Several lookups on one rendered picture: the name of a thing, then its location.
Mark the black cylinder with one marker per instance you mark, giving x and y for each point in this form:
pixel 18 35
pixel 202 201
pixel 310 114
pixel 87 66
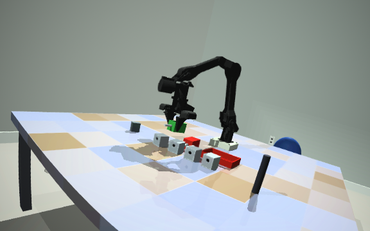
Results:
pixel 261 174

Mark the red tray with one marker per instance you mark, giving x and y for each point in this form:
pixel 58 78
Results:
pixel 226 159

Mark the red block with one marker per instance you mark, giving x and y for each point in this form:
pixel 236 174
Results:
pixel 191 141

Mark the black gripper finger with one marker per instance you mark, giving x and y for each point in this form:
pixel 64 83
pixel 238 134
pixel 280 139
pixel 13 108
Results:
pixel 179 122
pixel 169 116

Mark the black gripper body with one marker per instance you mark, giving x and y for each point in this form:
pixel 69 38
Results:
pixel 177 106

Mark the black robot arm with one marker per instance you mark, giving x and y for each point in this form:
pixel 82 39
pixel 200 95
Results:
pixel 232 73

